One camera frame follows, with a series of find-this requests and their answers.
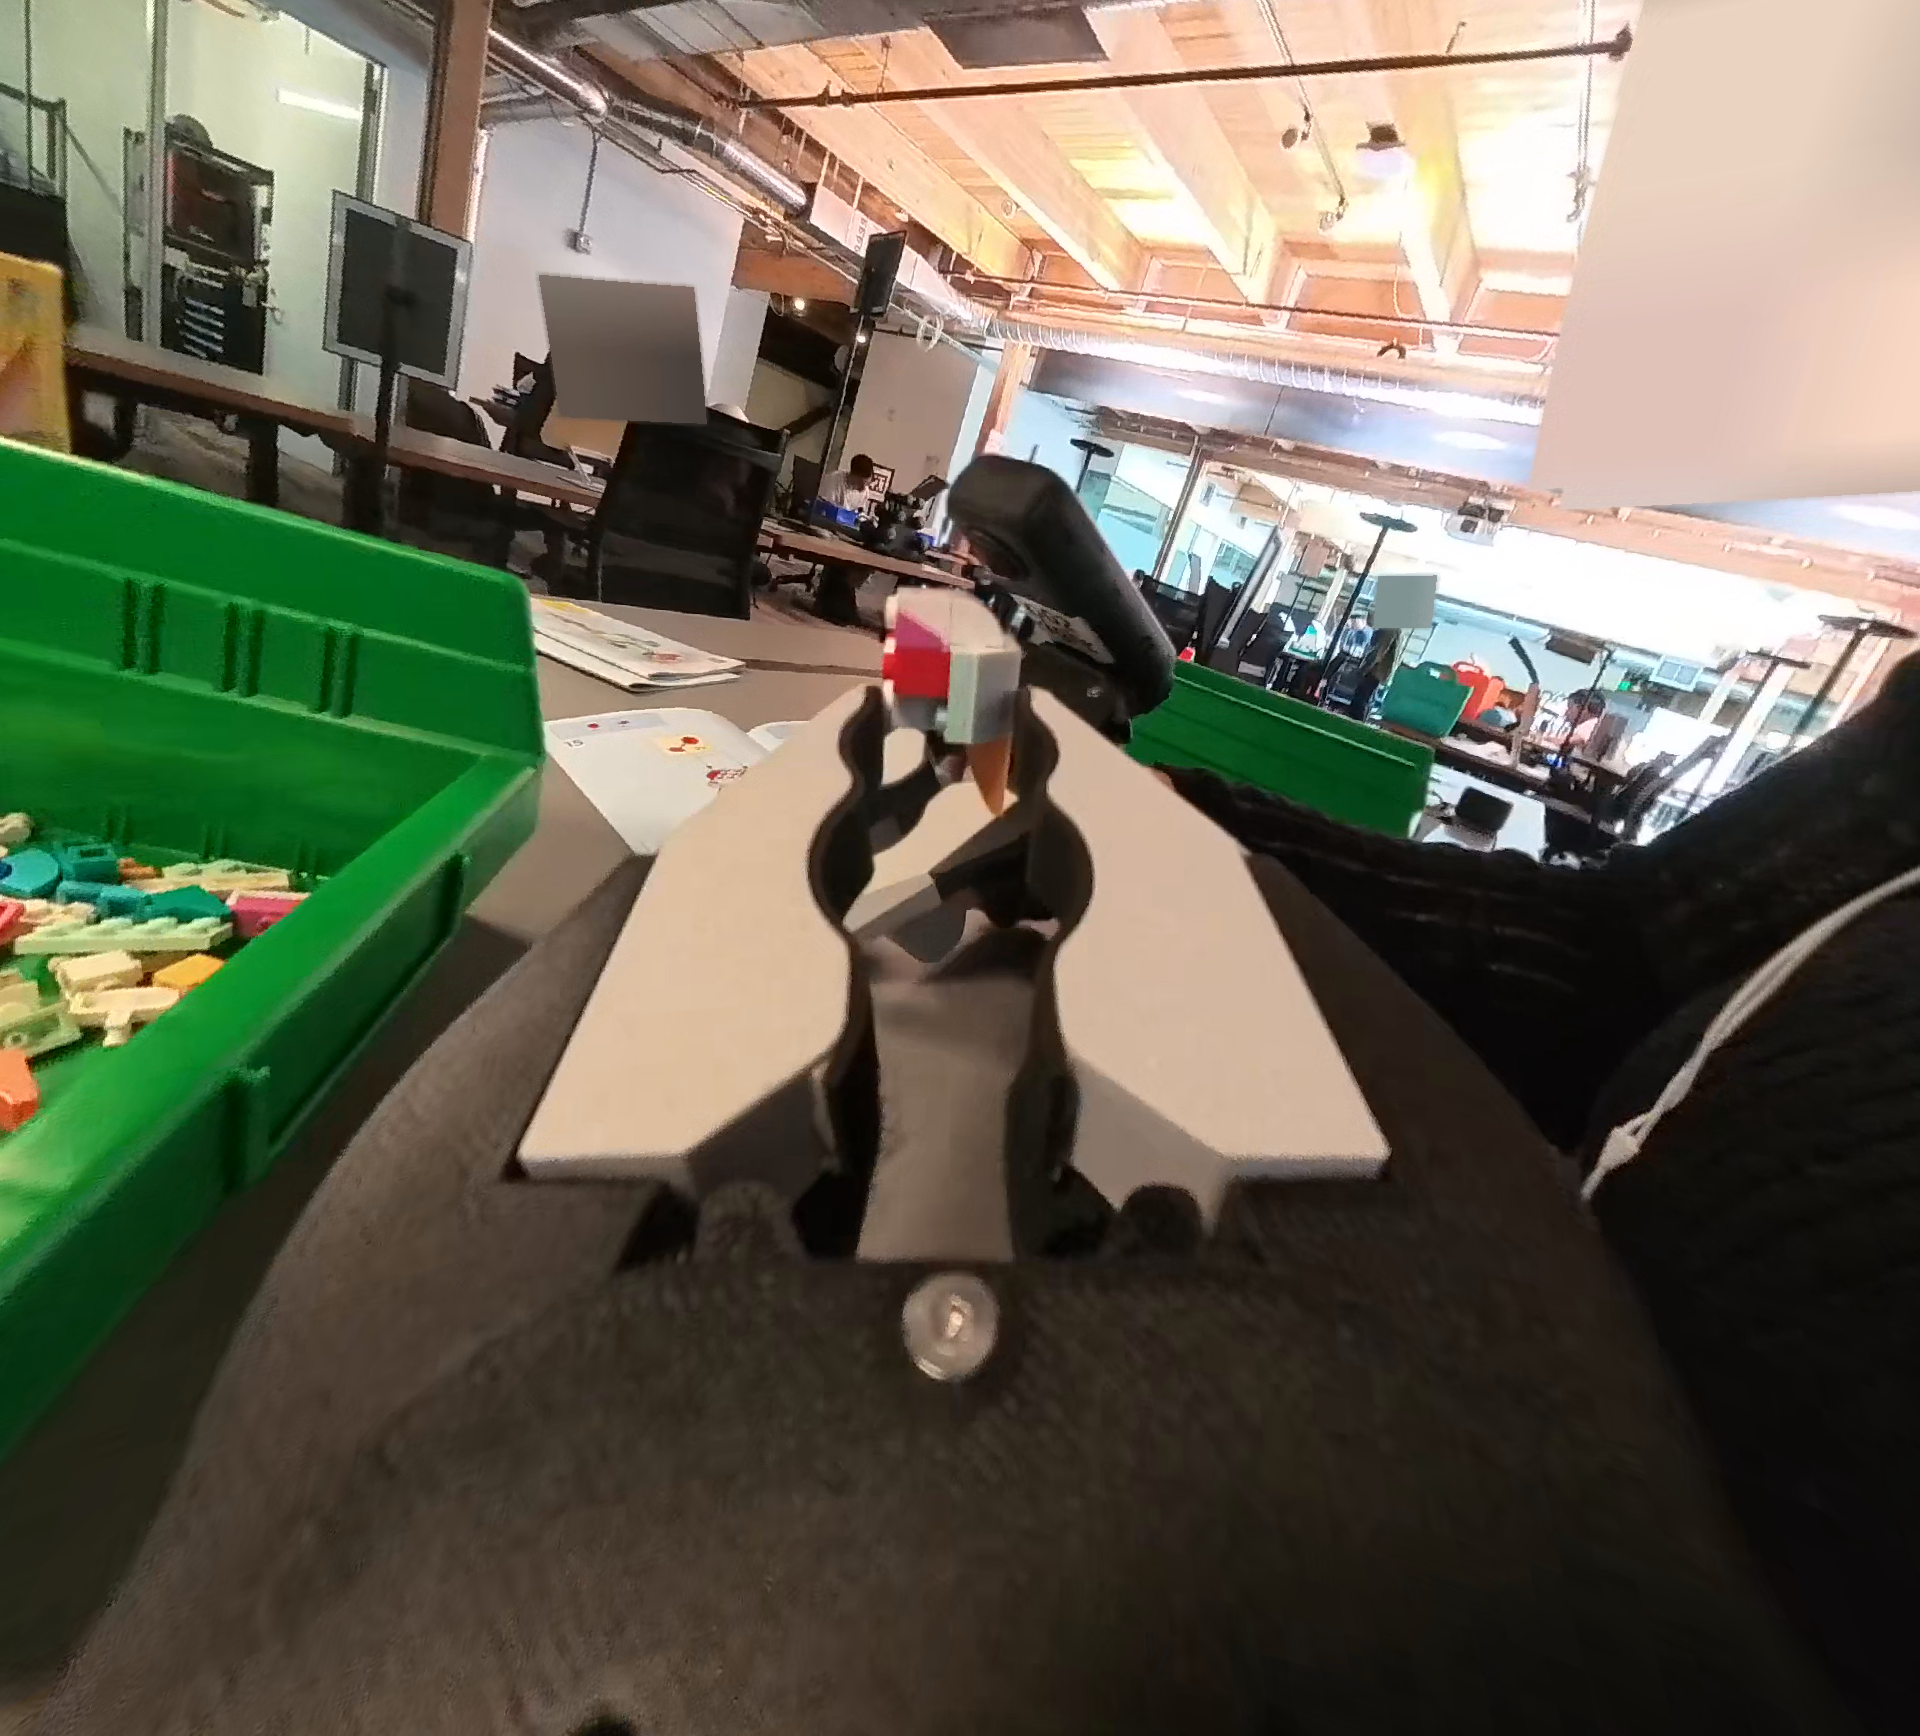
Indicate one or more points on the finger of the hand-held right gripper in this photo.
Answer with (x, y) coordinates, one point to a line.
(897, 917)
(998, 866)

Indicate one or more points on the pile of loose lego pieces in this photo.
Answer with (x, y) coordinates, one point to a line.
(105, 930)

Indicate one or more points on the black equipment rack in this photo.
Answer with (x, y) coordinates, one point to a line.
(220, 265)

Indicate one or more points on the monitor on stand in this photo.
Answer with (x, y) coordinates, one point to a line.
(398, 292)

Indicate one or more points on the green plastic bin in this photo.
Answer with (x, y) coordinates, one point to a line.
(303, 656)
(1289, 747)

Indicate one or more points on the wooden office desk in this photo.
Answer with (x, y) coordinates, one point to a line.
(227, 393)

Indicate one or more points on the white and red lego model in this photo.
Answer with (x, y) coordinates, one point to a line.
(977, 679)

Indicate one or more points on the black office chair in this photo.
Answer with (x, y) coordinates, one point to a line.
(676, 522)

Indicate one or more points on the person's torso in black sweater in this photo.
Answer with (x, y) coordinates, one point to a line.
(1803, 1320)

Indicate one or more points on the lego instruction booklet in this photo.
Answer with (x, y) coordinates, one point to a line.
(631, 640)
(646, 766)

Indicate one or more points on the person's right forearm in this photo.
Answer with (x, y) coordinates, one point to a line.
(1503, 930)

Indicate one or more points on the black hanging speaker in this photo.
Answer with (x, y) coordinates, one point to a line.
(886, 274)

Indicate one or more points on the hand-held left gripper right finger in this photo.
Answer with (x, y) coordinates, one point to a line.
(1203, 1001)

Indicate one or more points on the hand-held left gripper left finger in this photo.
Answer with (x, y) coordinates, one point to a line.
(707, 983)

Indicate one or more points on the round ceiling lamp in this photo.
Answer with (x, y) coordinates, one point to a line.
(1381, 151)

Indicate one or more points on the yellow lego set box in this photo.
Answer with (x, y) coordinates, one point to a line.
(32, 355)

